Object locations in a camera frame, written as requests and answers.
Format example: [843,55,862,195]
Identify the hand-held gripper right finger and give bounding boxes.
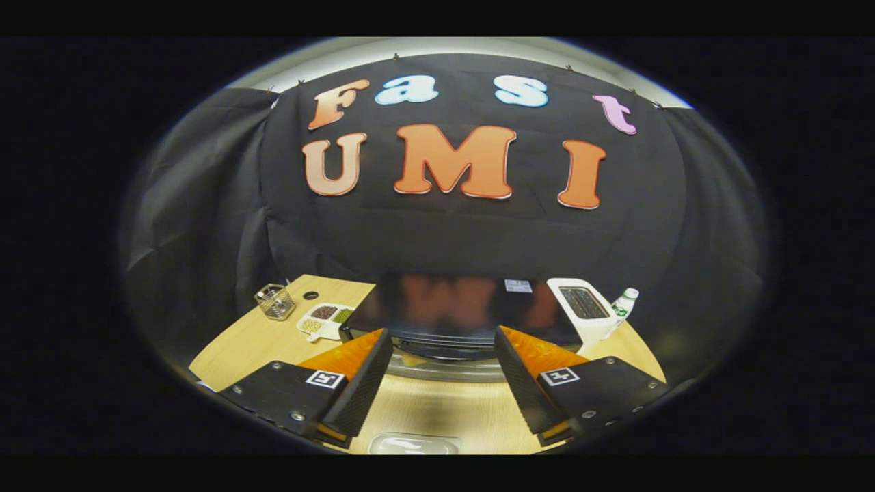
[494,325,671,446]

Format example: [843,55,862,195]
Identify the black toaster oven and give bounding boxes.
[338,273,583,383]

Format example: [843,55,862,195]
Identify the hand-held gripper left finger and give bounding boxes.
[217,328,394,448]

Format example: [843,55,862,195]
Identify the black backdrop cloth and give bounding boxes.
[120,53,770,370]

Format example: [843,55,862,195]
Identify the white divided dish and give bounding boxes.
[296,303,356,342]

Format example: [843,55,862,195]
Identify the metal wire basket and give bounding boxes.
[254,283,297,322]

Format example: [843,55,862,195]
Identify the white pop-up toaster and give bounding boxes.
[546,277,619,356]

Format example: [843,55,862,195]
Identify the white bottle green label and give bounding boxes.
[602,287,641,339]

